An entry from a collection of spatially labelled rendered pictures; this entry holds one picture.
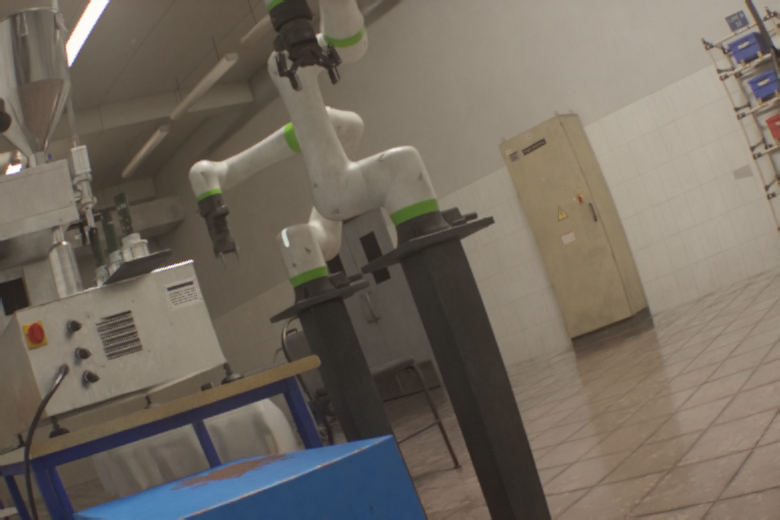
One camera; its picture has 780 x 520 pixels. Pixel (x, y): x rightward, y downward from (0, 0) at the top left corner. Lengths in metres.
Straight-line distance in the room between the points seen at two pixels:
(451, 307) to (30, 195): 1.10
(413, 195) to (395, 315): 7.27
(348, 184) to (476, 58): 5.88
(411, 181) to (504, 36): 5.64
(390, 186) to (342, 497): 1.12
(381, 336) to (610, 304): 3.57
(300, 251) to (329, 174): 0.63
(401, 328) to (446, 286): 7.25
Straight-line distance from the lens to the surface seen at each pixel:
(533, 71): 7.43
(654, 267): 6.98
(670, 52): 6.65
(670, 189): 6.76
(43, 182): 1.71
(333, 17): 2.01
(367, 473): 1.13
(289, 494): 1.05
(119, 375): 1.61
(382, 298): 9.37
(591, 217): 6.80
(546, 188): 7.03
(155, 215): 12.39
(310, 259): 2.65
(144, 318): 1.66
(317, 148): 2.08
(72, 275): 1.65
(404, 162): 2.06
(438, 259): 2.03
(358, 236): 9.44
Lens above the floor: 0.74
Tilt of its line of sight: 4 degrees up
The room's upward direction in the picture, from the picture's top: 20 degrees counter-clockwise
